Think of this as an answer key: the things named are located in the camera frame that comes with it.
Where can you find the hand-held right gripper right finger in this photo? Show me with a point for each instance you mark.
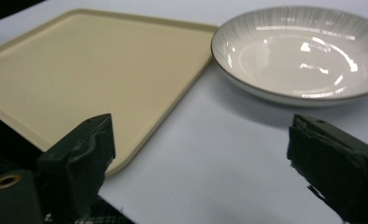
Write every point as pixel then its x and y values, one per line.
pixel 337 161

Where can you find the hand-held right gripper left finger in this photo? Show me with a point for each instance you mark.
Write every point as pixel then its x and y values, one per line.
pixel 79 161

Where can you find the checkered cloth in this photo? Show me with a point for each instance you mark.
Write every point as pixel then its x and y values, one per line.
pixel 107 214

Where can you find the beige plastic tray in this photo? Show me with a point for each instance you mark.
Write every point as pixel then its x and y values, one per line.
pixel 88 74

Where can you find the white ceramic bowl grey rim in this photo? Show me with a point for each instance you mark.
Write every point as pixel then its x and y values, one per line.
pixel 297 59

